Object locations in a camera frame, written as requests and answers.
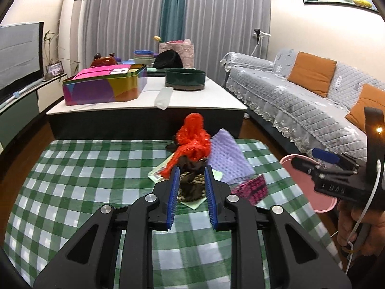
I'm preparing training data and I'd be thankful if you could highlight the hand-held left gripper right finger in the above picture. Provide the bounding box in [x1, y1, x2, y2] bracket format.
[204, 165, 352, 289]

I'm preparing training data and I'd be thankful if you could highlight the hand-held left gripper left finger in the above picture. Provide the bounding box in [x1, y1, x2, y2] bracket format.
[33, 165, 181, 289]

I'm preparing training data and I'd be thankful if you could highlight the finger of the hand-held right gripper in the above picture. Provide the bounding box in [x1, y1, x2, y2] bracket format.
[311, 148, 360, 173]
[290, 157, 323, 176]

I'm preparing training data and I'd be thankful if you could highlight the dark brown bag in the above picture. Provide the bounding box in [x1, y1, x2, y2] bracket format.
[167, 138, 211, 202]

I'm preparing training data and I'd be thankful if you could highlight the pink plastic bin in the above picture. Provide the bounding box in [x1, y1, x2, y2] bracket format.
[280, 154, 339, 213]

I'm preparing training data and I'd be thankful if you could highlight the light green paper sheet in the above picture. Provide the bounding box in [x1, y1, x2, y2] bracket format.
[148, 165, 225, 210]

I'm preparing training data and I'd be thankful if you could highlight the magenta black checked pouch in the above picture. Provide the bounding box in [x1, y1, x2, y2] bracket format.
[231, 175, 268, 207]

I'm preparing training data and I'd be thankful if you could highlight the purple foam fruit net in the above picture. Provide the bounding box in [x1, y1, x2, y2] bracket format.
[209, 129, 255, 184]

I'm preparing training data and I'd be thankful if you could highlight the orange-red plastic bag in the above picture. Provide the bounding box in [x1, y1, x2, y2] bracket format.
[159, 113, 211, 178]

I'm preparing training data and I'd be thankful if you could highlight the person's right hand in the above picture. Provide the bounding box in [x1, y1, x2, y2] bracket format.
[337, 199, 385, 256]

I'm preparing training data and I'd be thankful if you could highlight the orange cushion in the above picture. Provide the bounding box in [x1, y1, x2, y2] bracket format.
[345, 84, 385, 133]
[287, 51, 337, 98]

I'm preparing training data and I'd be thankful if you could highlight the grey quilted sofa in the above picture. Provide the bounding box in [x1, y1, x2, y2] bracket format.
[221, 48, 385, 157]

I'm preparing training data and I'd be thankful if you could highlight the green checked tablecloth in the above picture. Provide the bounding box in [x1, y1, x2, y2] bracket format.
[4, 138, 343, 289]

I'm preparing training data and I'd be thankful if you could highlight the white coffee table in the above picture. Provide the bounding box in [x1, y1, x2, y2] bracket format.
[46, 75, 249, 140]

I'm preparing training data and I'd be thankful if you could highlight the clear plastic bottle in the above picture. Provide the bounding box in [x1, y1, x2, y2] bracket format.
[155, 87, 174, 109]

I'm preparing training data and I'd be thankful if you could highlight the dark green round box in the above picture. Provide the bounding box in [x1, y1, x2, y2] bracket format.
[165, 68, 206, 91]

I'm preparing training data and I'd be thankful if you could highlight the light green tray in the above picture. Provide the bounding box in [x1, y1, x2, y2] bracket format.
[146, 66, 167, 77]

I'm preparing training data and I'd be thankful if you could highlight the colourful tin box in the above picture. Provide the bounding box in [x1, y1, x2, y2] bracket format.
[62, 64, 148, 106]

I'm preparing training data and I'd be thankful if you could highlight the white floor lamp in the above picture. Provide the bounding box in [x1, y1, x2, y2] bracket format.
[251, 28, 271, 58]

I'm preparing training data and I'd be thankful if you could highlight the black hat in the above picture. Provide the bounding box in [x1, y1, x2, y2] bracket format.
[153, 50, 183, 69]

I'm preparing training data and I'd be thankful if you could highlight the stack of plastic bowls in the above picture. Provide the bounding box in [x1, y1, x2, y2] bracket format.
[132, 50, 155, 65]

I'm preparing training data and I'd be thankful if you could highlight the pink lace basket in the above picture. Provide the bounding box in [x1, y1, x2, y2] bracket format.
[158, 40, 195, 68]

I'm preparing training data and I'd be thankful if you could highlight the red teapot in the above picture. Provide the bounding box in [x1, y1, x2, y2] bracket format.
[91, 53, 119, 67]

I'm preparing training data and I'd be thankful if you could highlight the grey sheer curtain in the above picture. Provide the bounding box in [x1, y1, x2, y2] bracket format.
[182, 0, 273, 80]
[80, 0, 167, 65]

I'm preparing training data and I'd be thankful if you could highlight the grey television stand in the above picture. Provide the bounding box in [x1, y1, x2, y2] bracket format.
[0, 72, 68, 154]

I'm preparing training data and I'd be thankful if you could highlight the teal curtain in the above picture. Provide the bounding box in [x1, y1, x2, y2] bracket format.
[159, 0, 188, 44]

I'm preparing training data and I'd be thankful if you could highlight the potted bamboo plant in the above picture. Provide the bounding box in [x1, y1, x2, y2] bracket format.
[42, 30, 80, 80]

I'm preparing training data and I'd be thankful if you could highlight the white standing air conditioner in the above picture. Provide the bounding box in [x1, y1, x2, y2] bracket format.
[58, 0, 91, 79]

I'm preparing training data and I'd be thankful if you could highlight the flat screen television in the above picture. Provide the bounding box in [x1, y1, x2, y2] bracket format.
[0, 22, 45, 97]

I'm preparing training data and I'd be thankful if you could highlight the white cable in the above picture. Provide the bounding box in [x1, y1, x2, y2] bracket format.
[345, 160, 382, 275]

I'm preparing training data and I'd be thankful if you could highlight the small photo frame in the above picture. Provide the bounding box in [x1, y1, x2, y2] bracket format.
[45, 61, 64, 77]

